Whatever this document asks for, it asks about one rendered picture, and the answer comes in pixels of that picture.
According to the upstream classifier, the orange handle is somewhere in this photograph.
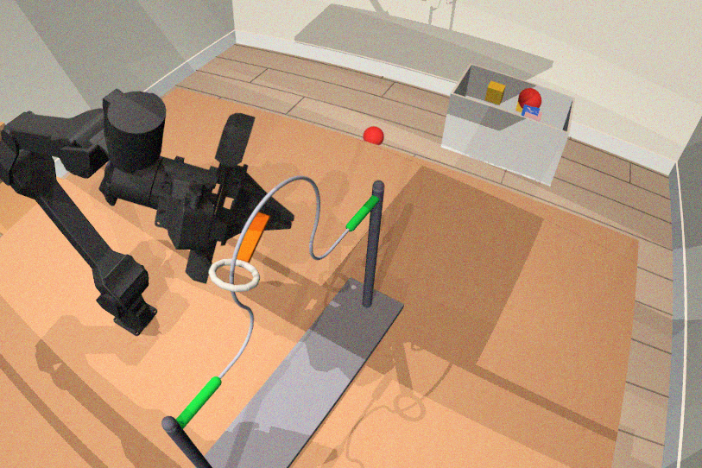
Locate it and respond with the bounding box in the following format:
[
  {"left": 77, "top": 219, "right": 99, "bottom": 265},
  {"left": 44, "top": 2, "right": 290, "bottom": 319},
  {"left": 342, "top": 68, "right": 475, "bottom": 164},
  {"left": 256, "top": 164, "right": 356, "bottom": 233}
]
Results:
[{"left": 209, "top": 212, "right": 271, "bottom": 292}]

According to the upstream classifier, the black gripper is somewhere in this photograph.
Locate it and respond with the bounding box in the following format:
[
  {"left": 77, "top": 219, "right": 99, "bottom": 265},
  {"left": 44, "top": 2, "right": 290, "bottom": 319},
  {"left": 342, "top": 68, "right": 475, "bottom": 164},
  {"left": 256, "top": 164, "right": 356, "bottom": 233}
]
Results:
[{"left": 149, "top": 113, "right": 294, "bottom": 284}]

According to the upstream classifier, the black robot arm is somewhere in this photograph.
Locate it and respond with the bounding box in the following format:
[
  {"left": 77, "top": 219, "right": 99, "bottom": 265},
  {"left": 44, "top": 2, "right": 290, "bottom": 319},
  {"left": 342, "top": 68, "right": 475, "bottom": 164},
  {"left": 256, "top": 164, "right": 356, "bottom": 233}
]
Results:
[{"left": 0, "top": 89, "right": 214, "bottom": 337}]

